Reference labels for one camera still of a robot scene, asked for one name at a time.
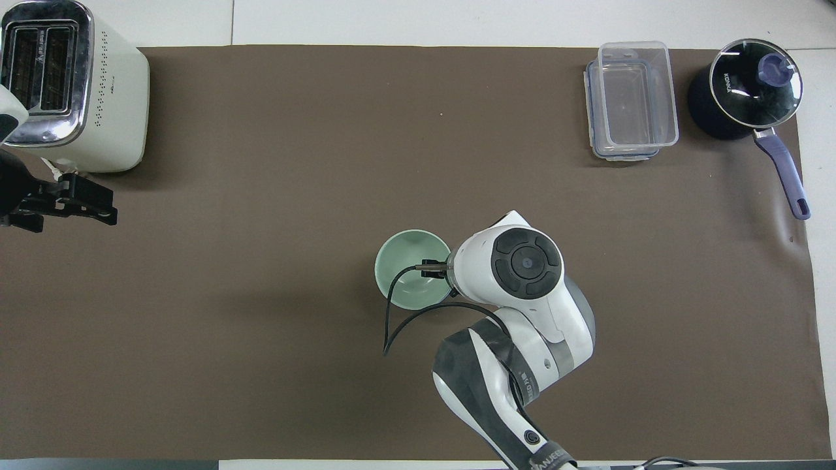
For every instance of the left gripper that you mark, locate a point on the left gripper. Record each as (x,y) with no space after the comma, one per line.
(13,183)

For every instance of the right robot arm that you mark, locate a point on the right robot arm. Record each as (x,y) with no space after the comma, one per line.
(522,313)

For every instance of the green bowl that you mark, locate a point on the green bowl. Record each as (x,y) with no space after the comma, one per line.
(408,251)

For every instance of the white two-slot toaster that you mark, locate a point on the white two-slot toaster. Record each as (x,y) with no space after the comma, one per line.
(114,111)

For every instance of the clear lid with blue clips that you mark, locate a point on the clear lid with blue clips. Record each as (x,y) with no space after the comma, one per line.
(591,111)

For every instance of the clear plastic container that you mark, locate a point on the clear plastic container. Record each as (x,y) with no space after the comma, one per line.
(637,98)

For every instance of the glass pot lid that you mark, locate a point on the glass pot lid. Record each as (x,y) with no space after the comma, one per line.
(751,91)

